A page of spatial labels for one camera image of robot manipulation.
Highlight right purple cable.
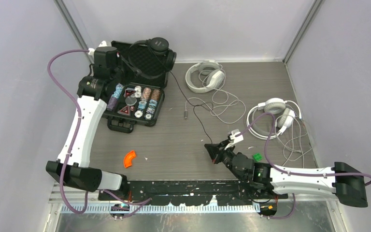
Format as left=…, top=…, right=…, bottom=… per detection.
left=238, top=112, right=371, bottom=220

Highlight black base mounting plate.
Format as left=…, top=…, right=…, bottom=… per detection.
left=98, top=180, right=287, bottom=206

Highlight green toy brick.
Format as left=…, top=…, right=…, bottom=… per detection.
left=253, top=153, right=263, bottom=162

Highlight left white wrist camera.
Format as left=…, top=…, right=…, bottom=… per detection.
left=88, top=41, right=112, bottom=56

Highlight purple cable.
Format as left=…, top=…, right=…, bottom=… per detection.
left=47, top=48, right=153, bottom=218
left=238, top=112, right=371, bottom=220

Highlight white grey headphones at right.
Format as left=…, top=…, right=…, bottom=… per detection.
left=246, top=97, right=311, bottom=167

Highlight orange curved plastic piece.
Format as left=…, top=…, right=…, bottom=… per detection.
left=123, top=150, right=137, bottom=169

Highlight black poker chip case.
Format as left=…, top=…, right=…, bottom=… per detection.
left=104, top=41, right=173, bottom=133

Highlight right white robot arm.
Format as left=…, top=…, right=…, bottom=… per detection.
left=204, top=140, right=368, bottom=208

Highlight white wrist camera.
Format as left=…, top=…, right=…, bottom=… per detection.
left=88, top=41, right=112, bottom=56
left=224, top=129, right=243, bottom=150

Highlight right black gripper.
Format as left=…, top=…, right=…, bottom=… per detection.
left=205, top=139, right=245, bottom=181

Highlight white headphones at back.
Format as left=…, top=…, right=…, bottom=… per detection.
left=183, top=59, right=247, bottom=125

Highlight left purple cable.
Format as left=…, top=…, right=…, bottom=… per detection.
left=47, top=48, right=153, bottom=218

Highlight black wired headphones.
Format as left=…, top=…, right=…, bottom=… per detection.
left=128, top=37, right=213, bottom=143

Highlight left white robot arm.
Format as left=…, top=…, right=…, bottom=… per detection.
left=46, top=46, right=129, bottom=200

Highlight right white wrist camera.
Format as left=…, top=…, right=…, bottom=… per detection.
left=224, top=129, right=243, bottom=150

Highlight aluminium slotted rail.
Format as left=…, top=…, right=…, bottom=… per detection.
left=60, top=203, right=263, bottom=215

